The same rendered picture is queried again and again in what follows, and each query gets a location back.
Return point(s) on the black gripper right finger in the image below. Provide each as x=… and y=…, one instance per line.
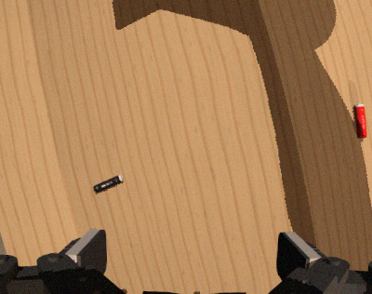
x=333, y=274

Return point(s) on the black aaa battery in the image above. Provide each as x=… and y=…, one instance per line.
x=108, y=183

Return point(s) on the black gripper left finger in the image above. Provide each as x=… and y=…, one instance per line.
x=52, y=274

